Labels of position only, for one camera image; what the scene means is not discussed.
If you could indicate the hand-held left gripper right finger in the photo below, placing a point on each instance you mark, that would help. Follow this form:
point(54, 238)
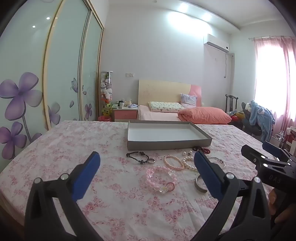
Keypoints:
point(208, 173)

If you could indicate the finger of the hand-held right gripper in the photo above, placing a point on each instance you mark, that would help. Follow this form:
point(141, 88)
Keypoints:
point(271, 148)
point(254, 156)

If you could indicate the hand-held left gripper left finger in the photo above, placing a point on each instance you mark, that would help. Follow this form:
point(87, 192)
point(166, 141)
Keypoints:
point(86, 176)

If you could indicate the wide silver cuff bangle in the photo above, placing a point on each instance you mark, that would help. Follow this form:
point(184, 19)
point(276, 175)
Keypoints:
point(199, 188)

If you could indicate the thin silver bangle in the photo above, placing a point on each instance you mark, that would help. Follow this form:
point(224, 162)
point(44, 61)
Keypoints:
point(222, 162)

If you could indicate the grey cardboard box tray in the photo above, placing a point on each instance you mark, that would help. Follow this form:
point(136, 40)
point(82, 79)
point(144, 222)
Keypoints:
point(161, 134)

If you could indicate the person's right hand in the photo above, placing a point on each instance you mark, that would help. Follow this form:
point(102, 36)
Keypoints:
point(285, 214)

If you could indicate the white metal rack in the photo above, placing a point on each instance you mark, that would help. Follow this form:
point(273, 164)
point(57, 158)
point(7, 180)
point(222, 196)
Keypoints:
point(278, 139)

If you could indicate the pile of colourful toys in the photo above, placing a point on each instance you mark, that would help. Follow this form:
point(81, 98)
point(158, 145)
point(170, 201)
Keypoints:
point(237, 115)

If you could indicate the dark wooden chair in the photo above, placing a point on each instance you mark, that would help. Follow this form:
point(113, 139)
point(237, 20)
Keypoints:
point(231, 103)

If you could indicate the folded orange quilt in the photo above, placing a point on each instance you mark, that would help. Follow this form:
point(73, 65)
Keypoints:
point(204, 115)

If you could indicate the red trash bin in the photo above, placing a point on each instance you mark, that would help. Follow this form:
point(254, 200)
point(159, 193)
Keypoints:
point(104, 118)

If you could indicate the pink curtain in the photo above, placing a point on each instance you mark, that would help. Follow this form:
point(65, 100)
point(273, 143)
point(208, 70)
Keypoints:
point(286, 81)

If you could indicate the pink and cream nightstand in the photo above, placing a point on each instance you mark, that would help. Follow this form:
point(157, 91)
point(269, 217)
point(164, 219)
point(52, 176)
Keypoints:
point(124, 114)

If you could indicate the small purple printed pillow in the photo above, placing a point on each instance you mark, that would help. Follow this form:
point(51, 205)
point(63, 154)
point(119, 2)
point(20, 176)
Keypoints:
point(188, 100)

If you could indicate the pink bed mattress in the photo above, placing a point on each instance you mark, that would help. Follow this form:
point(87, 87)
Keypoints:
point(157, 115)

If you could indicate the white mug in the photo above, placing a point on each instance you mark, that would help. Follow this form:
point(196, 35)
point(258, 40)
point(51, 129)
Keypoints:
point(121, 104)

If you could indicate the white printed pillow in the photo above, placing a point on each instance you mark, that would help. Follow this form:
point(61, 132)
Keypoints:
point(164, 107)

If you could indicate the clear tube of plush toys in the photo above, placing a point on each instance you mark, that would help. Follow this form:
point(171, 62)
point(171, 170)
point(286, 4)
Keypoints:
point(106, 92)

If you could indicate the cream and pink headboard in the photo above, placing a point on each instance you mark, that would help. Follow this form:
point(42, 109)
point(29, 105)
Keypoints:
point(161, 91)

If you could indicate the air conditioner pipe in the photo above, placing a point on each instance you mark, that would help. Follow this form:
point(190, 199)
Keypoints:
point(226, 64)

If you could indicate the floral glass door wardrobe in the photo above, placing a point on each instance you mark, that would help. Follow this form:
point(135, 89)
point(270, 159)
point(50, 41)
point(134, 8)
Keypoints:
point(64, 69)

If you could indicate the white air conditioner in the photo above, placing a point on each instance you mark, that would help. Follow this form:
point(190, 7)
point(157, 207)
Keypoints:
point(216, 43)

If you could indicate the white wall switch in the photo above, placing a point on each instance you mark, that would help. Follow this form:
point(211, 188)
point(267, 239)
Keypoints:
point(130, 74)

